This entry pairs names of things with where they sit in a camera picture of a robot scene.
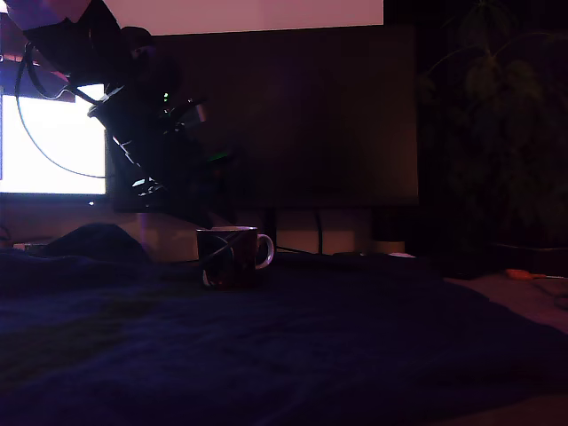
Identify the dark patterned coffee mug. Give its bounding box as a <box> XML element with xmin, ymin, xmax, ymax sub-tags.
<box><xmin>196</xmin><ymin>225</ymin><xmax>276</xmax><ymax>292</ymax></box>

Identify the dark computer monitor with stand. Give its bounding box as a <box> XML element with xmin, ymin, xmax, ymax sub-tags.
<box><xmin>113</xmin><ymin>24</ymin><xmax>421</xmax><ymax>257</ymax></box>

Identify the dark blue table cloth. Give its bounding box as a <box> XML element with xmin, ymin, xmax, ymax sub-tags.
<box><xmin>0</xmin><ymin>224</ymin><xmax>568</xmax><ymax>426</ymax></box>

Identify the lit computer monitor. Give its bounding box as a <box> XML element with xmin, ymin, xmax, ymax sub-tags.
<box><xmin>0</xmin><ymin>17</ymin><xmax>110</xmax><ymax>208</ymax></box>

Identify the leafy houseplant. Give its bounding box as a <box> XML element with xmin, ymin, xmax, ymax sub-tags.
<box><xmin>416</xmin><ymin>0</ymin><xmax>568</xmax><ymax>249</ymax></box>

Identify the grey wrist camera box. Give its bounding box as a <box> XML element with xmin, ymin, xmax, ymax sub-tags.
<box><xmin>170</xmin><ymin>98</ymin><xmax>209</xmax><ymax>130</ymax></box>

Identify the black monitor cable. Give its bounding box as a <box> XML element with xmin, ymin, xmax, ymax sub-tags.
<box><xmin>314</xmin><ymin>210</ymin><xmax>325</xmax><ymax>256</ymax></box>

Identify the orange-handled tool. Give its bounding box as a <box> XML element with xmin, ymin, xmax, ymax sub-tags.
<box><xmin>505</xmin><ymin>269</ymin><xmax>567</xmax><ymax>281</ymax></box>

